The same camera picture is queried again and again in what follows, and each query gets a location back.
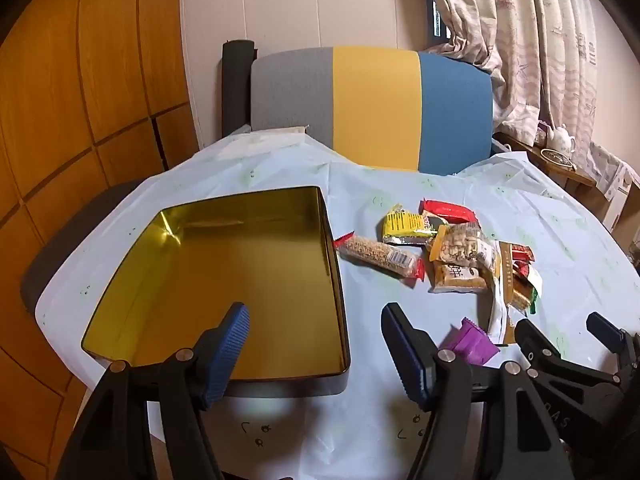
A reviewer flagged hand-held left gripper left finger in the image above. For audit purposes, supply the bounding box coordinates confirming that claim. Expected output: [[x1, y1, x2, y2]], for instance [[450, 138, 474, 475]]
[[55, 302, 251, 480]]

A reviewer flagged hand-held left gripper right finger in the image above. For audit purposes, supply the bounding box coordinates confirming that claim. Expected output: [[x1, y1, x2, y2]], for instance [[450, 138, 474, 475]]
[[381, 302, 576, 480]]

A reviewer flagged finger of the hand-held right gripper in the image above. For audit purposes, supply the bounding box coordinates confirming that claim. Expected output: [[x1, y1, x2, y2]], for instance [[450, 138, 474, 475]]
[[514, 317, 576, 376], [586, 311, 640, 378]]

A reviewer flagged long white snack packet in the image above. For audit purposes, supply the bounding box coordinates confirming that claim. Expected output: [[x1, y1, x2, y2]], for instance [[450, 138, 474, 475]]
[[482, 240, 517, 347]]

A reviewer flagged purple snack packet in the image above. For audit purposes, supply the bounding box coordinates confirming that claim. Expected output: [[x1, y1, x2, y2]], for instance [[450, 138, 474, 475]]
[[439, 317, 501, 366]]

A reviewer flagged gold tin box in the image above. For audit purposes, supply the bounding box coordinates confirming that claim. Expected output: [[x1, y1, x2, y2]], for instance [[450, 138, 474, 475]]
[[80, 186, 351, 397]]

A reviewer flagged small red snack bar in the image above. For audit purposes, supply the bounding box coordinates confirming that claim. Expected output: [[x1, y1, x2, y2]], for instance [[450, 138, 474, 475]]
[[509, 242, 535, 267]]

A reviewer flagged orange biscuit packet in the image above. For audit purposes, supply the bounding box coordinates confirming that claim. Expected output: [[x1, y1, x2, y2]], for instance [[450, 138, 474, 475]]
[[429, 260, 488, 295]]

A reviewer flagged clear granola bar packet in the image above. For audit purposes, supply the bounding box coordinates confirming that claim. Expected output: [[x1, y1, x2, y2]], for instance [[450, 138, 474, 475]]
[[333, 232, 426, 281]]

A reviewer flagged clear peanut packet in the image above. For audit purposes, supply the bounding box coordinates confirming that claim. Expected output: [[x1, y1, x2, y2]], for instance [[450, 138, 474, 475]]
[[425, 222, 496, 273]]

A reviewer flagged yellow snack packet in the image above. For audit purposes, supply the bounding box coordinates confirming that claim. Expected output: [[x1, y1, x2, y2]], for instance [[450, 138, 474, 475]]
[[382, 203, 441, 246]]

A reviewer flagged long red snack packet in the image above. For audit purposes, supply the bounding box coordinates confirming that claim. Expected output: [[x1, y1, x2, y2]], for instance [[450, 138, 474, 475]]
[[419, 199, 478, 223]]

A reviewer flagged white cardboard box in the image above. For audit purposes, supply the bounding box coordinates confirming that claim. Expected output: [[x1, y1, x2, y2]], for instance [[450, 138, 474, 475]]
[[590, 142, 640, 232]]

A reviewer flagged wooden side table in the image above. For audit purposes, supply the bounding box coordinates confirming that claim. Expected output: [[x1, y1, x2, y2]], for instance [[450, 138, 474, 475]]
[[492, 132, 598, 196]]

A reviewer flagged white plate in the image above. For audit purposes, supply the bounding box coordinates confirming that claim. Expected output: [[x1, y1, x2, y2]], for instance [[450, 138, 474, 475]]
[[540, 149, 577, 169]]

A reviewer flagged white teapot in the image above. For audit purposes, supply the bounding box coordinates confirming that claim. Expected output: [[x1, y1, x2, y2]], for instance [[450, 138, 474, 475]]
[[546, 123, 577, 156]]

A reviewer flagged grey yellow blue chair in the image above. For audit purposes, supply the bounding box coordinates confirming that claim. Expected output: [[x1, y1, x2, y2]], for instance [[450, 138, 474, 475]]
[[250, 46, 496, 176]]

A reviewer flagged patterned beige curtain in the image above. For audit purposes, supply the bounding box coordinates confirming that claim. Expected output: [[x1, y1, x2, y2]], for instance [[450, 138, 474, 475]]
[[417, 0, 621, 161]]

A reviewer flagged wooden panelled wardrobe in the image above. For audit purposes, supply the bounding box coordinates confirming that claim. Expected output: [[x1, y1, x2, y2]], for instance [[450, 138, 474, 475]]
[[0, 0, 202, 480]]

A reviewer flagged dark window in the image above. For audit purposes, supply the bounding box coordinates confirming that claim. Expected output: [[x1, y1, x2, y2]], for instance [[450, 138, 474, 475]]
[[426, 0, 452, 43]]

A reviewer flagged black padded post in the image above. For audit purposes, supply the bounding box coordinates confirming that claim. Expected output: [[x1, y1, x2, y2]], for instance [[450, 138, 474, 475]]
[[221, 39, 258, 138]]

